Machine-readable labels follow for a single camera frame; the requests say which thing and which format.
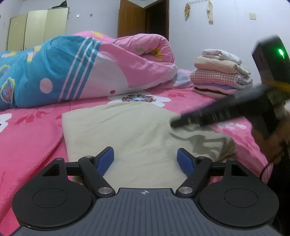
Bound wall sticker decoration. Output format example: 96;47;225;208
184;3;191;21

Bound brown wooden door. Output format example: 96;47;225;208
117;0;170;39

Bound person right hand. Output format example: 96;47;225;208
252;117;289;164

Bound beige trousers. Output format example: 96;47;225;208
62;102;236;190

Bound pink floral bed sheet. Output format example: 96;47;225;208
1;97;272;235

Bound folded clothes stack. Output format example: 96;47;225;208
190;49;253;99

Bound wall power socket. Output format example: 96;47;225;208
249;13;257;20

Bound wall hook rack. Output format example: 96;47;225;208
187;0;207;5

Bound blue pink floral quilt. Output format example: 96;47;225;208
1;31;193;111

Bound yellow-green wardrobe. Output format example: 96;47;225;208
6;7;69;52

